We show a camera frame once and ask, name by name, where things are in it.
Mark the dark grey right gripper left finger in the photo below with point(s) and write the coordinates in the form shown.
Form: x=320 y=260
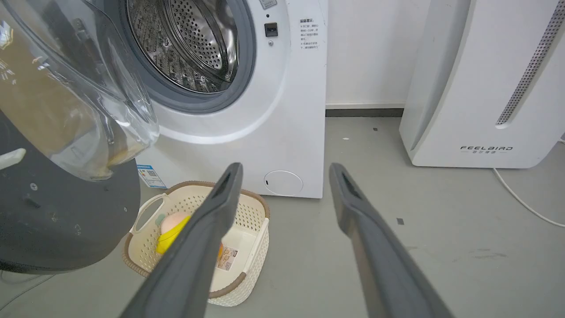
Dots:
x=190 y=260

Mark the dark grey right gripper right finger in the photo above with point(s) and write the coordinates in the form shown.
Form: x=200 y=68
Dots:
x=379 y=265

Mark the round washing machine door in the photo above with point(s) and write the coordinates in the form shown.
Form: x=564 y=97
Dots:
x=57 y=145

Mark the white front-load washing machine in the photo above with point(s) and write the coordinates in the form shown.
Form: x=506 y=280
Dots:
x=282 y=110

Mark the yellow and pink doll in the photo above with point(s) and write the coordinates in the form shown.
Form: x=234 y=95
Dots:
x=170 y=232

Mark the cream perforated laundry basket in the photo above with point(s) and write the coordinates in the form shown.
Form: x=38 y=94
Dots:
x=247 y=247

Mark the white air purifier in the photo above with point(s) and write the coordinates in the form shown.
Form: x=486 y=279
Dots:
x=485 y=79

